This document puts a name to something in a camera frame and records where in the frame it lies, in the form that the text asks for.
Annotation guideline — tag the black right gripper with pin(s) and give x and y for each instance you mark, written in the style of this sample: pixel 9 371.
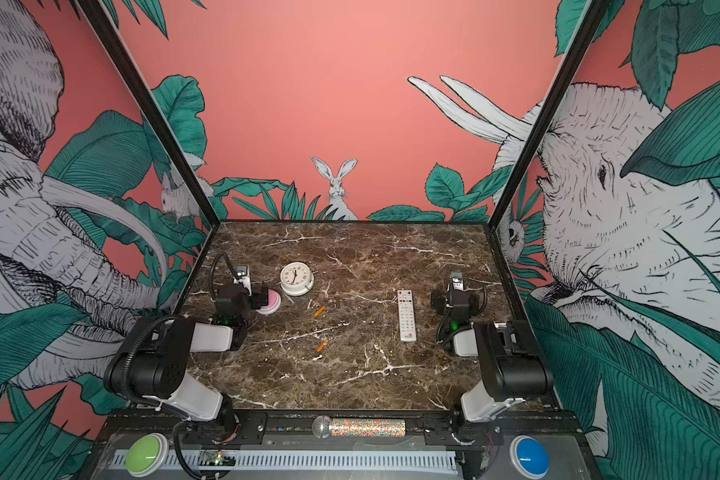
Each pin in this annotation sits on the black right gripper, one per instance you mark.
pixel 442 299

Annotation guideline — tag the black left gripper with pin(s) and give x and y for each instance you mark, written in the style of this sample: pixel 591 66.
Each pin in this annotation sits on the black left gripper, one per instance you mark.
pixel 252 298

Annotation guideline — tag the white remote control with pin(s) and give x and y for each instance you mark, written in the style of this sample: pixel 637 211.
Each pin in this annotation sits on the white remote control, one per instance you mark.
pixel 406 315

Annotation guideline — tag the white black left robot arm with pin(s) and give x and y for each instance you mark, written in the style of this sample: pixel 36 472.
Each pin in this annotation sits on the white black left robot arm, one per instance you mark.
pixel 150 368

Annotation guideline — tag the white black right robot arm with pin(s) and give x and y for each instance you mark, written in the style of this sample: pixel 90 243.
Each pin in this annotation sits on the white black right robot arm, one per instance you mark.
pixel 511 368

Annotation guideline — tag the pink white round container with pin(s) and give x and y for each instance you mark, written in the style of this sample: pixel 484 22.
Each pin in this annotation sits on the pink white round container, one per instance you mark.
pixel 272 305

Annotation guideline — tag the white round alarm clock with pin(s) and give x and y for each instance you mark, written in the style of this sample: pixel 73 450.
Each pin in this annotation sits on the white round alarm clock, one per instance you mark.
pixel 296 279

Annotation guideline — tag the glitter tube with ball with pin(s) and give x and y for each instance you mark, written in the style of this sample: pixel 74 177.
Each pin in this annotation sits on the glitter tube with ball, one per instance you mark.
pixel 325 427

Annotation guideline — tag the small green circuit board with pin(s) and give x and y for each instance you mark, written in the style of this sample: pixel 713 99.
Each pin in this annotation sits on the small green circuit board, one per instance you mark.
pixel 217 459

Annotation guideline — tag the blue push button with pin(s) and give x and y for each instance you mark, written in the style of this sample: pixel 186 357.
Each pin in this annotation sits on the blue push button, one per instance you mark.
pixel 529 457

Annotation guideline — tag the green push button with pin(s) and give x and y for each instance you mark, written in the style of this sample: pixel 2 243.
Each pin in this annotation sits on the green push button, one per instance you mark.
pixel 146 455

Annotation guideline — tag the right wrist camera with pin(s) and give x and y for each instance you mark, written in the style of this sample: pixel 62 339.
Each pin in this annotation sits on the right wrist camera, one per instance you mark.
pixel 457 282

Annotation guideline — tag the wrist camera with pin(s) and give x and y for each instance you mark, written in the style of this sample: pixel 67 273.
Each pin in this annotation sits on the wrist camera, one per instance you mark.
pixel 242 273
pixel 457 282

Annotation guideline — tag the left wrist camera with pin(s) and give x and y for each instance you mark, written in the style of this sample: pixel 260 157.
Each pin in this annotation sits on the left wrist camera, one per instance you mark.
pixel 242 273

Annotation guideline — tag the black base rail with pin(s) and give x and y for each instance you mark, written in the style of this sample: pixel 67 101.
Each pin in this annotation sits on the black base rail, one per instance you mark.
pixel 437 427

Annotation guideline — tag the white slotted cable duct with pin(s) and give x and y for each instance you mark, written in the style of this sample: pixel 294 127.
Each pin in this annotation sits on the white slotted cable duct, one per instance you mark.
pixel 443 462

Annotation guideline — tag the black left frame post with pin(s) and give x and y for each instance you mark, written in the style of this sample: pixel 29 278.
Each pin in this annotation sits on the black left frame post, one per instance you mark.
pixel 98 18

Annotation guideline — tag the black frame post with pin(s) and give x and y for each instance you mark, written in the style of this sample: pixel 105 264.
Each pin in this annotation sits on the black frame post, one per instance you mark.
pixel 585 32
pixel 98 18

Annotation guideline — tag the black right frame post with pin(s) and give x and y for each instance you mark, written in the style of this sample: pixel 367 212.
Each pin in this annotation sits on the black right frame post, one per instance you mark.
pixel 585 32

